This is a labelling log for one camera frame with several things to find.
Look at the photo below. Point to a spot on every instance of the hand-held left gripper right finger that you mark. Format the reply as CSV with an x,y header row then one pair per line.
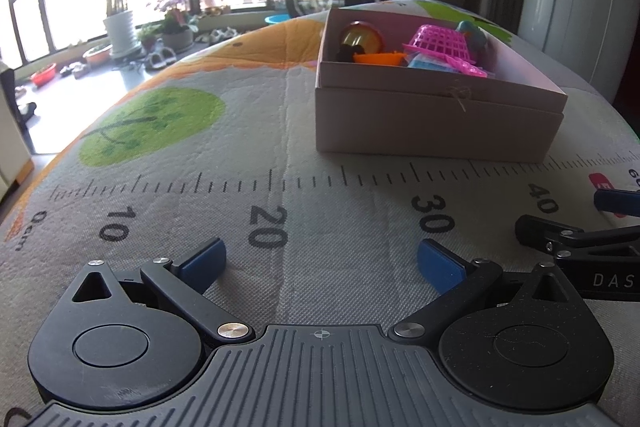
x,y
440,264

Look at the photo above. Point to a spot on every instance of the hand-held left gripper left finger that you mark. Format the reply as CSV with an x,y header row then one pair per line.
x,y
205,264

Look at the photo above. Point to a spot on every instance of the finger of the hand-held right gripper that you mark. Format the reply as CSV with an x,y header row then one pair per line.
x,y
617,201
540,232

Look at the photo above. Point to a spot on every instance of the pale cardboard box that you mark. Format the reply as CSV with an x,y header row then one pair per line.
x,y
425,122

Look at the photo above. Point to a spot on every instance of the blue printed packet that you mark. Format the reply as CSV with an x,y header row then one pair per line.
x,y
427,63

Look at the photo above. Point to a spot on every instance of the colourful toy figure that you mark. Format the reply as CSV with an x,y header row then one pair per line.
x,y
472,34

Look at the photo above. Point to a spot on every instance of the pink plastic toy basket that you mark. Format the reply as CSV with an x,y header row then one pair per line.
x,y
440,42

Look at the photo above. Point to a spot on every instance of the orange plastic toy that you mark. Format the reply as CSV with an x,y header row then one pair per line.
x,y
375,58

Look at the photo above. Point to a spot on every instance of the yellow and pink toy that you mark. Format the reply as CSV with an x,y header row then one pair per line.
x,y
362,38

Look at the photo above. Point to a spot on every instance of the scattered shoes by window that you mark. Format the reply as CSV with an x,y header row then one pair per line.
x,y
160,59

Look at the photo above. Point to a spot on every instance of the purple flowering potted plant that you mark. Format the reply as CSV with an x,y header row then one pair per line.
x,y
177,39

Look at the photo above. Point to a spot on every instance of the small green potted plant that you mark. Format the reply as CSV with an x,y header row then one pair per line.
x,y
146,38

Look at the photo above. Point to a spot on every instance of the pink shallow flower pot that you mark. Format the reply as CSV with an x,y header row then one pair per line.
x,y
96,55

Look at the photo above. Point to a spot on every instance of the black slipper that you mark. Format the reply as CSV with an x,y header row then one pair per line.
x,y
26,109

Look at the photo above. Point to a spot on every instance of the red plastic basin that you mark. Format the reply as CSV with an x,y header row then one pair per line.
x,y
44,74

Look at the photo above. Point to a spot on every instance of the blue plastic basin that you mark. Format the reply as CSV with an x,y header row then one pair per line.
x,y
276,20

